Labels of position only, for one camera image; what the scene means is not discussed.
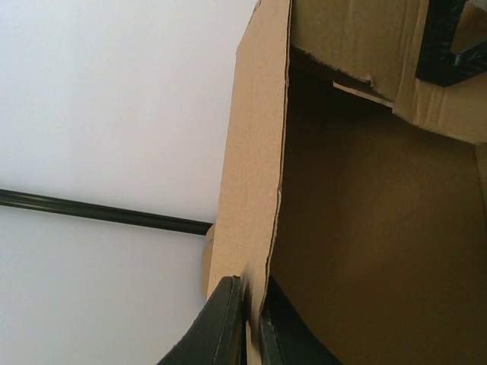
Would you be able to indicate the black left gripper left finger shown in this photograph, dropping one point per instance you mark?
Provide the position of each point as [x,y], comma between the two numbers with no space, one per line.
[217,336]

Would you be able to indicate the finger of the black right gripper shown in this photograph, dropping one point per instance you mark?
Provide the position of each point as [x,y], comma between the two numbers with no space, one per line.
[437,63]

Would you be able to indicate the large cardboard box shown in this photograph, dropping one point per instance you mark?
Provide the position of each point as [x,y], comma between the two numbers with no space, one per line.
[358,187]

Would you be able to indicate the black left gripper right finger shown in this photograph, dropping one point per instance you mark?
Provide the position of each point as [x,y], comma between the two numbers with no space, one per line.
[284,337]

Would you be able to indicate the black right corner frame post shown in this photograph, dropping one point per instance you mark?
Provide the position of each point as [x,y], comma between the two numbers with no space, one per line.
[67,207]

